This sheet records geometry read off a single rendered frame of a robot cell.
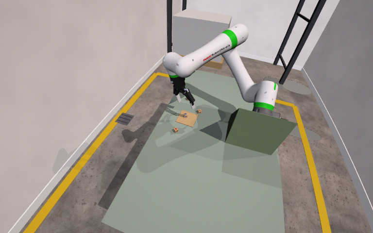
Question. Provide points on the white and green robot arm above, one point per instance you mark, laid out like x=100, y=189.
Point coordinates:
x=263, y=94

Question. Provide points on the tan mat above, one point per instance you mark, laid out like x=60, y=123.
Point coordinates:
x=189, y=120

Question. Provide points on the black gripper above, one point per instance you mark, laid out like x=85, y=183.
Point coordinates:
x=181, y=88

